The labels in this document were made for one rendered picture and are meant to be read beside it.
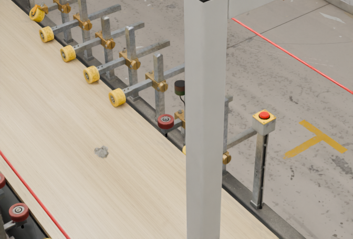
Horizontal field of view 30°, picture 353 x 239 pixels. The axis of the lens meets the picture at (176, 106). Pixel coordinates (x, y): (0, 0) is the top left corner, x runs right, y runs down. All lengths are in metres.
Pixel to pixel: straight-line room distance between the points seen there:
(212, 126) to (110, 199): 1.76
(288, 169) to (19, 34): 1.86
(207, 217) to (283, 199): 2.86
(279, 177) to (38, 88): 1.64
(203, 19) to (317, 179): 3.33
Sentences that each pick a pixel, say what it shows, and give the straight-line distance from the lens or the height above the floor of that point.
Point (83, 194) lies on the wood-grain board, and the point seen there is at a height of 0.90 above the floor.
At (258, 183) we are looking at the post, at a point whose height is 0.86.
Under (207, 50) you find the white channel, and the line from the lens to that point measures 0.99.
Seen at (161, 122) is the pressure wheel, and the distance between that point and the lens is 3.16.
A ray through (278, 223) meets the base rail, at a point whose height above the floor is 0.70.
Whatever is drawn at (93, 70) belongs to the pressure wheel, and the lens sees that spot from 3.43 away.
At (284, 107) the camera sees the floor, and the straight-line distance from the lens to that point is 4.76.
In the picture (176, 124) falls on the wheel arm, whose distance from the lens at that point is 3.23.
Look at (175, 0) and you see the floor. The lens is 6.02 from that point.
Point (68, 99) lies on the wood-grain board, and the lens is 3.38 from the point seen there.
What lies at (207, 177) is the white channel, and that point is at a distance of 1.16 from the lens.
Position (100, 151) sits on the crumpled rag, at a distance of 3.03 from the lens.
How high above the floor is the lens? 2.92
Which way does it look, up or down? 38 degrees down
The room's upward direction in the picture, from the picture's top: 1 degrees counter-clockwise
